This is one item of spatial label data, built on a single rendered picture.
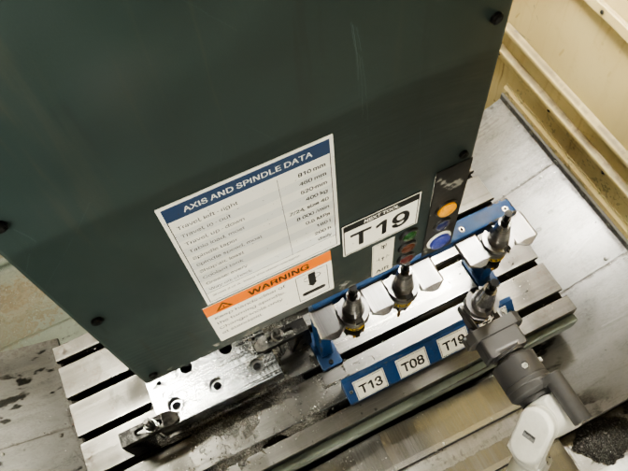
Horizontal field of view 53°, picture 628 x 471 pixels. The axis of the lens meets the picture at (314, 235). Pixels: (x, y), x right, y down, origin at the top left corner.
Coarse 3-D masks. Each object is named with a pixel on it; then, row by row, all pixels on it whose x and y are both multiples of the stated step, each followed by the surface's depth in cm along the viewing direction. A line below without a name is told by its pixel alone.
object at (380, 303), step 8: (376, 280) 126; (360, 288) 126; (368, 288) 125; (376, 288) 125; (384, 288) 125; (368, 296) 125; (376, 296) 125; (384, 296) 124; (376, 304) 124; (384, 304) 124; (392, 304) 124; (376, 312) 123; (384, 312) 123
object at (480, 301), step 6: (480, 288) 117; (474, 294) 120; (480, 294) 116; (486, 294) 115; (492, 294) 115; (474, 300) 119; (480, 300) 117; (486, 300) 116; (492, 300) 116; (474, 306) 120; (480, 306) 118; (486, 306) 118; (492, 306) 119
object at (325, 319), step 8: (328, 304) 124; (312, 312) 124; (320, 312) 124; (328, 312) 124; (336, 312) 124; (312, 320) 123; (320, 320) 123; (328, 320) 123; (336, 320) 123; (320, 328) 122; (328, 328) 122; (336, 328) 122; (344, 328) 122; (320, 336) 122; (328, 336) 121; (336, 336) 121
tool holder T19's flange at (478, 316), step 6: (468, 294) 122; (468, 300) 121; (498, 300) 121; (468, 306) 121; (498, 306) 121; (468, 312) 122; (474, 312) 120; (480, 312) 120; (486, 312) 120; (492, 312) 121; (474, 318) 122; (480, 318) 120; (486, 318) 120
